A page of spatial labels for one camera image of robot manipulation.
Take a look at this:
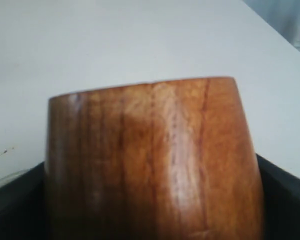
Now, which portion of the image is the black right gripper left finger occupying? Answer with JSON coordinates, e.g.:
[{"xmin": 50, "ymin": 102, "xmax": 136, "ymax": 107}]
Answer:
[{"xmin": 0, "ymin": 163, "xmax": 50, "ymax": 240}]

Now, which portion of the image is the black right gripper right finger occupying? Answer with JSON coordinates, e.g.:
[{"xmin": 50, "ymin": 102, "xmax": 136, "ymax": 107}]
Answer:
[{"xmin": 256, "ymin": 155, "xmax": 300, "ymax": 240}]

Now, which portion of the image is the brown wooden cup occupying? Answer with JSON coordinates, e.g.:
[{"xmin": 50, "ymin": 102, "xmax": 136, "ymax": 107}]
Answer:
[{"xmin": 44, "ymin": 77, "xmax": 265, "ymax": 240}]

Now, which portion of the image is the white backdrop cloth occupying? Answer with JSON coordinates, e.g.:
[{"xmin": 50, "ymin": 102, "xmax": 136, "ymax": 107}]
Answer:
[{"xmin": 244, "ymin": 0, "xmax": 300, "ymax": 52}]

